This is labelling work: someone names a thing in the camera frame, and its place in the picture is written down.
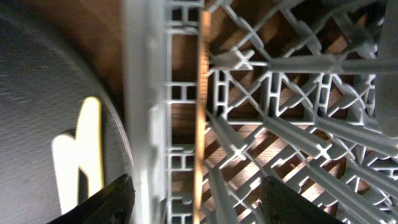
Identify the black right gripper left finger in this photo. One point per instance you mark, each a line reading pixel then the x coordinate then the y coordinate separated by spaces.
pixel 111 205

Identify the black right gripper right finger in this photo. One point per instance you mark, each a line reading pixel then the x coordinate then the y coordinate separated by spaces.
pixel 280 204

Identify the yellow plastic knife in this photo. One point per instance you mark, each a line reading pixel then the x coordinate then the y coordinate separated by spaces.
pixel 89 142

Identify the white plastic fork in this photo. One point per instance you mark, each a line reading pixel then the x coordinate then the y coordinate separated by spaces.
pixel 66 171

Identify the wooden chopstick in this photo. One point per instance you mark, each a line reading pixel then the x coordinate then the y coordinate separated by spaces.
pixel 200 114

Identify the grey plate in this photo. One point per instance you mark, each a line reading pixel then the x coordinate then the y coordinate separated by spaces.
pixel 386 83

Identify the grey dishwasher rack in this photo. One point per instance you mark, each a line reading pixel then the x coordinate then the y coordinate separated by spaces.
pixel 291 94

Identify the round black tray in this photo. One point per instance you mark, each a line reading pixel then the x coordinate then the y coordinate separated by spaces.
pixel 44 81

